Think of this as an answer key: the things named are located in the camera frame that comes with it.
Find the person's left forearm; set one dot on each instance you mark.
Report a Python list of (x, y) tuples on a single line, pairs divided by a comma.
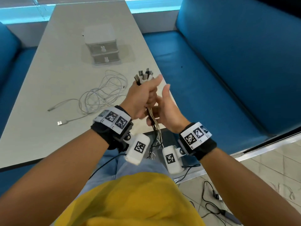
[(47, 176)]

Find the black power brick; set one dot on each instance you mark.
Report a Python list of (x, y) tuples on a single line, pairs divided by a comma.
[(231, 217)]

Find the yellow shirt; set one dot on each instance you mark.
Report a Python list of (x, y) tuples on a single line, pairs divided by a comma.
[(127, 200)]

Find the person's right hand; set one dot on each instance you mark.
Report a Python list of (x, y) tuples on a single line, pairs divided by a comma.
[(171, 115)]

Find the person's left hand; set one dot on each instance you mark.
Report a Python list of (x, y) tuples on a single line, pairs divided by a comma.
[(141, 98)]

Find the blue sofa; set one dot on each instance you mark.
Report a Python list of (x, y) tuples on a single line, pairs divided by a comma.
[(9, 68), (235, 56)]

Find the blue jeans legs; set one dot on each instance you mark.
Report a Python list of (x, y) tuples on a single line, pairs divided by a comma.
[(145, 165)]

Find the black marker wristband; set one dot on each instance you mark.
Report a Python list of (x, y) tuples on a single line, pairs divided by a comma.
[(103, 134), (207, 148)]

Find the white power adapter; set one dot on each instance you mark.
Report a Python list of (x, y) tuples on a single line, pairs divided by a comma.
[(217, 196)]

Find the white charger on floor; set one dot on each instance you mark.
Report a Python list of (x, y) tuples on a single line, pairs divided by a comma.
[(191, 165)]

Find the person's right forearm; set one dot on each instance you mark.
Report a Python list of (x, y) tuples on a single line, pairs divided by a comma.
[(247, 190)]

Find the white mini drawer box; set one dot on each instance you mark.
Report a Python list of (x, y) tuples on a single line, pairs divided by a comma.
[(98, 32)]

